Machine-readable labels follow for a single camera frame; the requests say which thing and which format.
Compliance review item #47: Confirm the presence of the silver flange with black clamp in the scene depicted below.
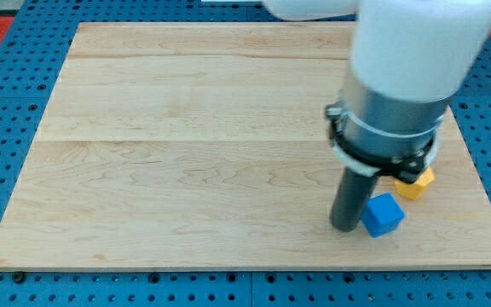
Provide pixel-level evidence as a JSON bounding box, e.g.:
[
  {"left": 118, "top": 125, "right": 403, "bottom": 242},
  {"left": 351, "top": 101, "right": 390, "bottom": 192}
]
[{"left": 326, "top": 70, "right": 450, "bottom": 183}]

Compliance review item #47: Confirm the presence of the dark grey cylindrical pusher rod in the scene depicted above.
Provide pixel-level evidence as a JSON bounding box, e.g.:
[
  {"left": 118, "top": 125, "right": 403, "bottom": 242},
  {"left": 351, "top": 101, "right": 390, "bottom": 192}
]
[{"left": 330, "top": 167, "right": 379, "bottom": 232}]

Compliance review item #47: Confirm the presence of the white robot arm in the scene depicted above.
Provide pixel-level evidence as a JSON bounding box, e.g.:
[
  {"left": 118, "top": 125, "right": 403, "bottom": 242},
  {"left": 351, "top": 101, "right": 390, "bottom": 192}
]
[{"left": 263, "top": 0, "right": 491, "bottom": 232}]

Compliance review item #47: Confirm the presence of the blue cube block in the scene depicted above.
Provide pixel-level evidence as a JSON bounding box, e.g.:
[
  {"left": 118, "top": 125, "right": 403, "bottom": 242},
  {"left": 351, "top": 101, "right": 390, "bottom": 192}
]
[{"left": 361, "top": 193, "right": 405, "bottom": 238}]

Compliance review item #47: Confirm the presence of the yellow hexagon block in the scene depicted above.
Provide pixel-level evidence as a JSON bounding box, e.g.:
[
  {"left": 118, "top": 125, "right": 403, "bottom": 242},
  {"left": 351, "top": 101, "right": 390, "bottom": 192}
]
[{"left": 394, "top": 167, "right": 436, "bottom": 200}]

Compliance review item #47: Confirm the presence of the light wooden board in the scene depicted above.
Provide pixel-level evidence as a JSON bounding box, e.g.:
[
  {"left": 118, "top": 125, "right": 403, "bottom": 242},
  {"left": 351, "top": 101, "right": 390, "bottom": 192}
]
[{"left": 0, "top": 22, "right": 491, "bottom": 272}]

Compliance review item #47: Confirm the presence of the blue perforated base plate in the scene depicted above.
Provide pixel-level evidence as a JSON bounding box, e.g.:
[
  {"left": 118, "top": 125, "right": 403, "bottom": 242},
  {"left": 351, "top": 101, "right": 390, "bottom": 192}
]
[{"left": 0, "top": 0, "right": 491, "bottom": 306}]

